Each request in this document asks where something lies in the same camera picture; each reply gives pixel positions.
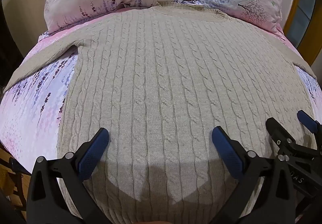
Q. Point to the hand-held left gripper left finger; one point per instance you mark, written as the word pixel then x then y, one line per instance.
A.
pixel 93 148

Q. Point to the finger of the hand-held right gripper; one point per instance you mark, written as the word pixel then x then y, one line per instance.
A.
pixel 307 119
pixel 275 128

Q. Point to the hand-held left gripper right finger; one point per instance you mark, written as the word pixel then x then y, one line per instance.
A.
pixel 226 149

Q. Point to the pink floral bed sheet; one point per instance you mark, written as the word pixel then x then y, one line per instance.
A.
pixel 37 103

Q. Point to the yellow wooden door frame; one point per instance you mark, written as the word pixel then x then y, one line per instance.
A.
pixel 293 20

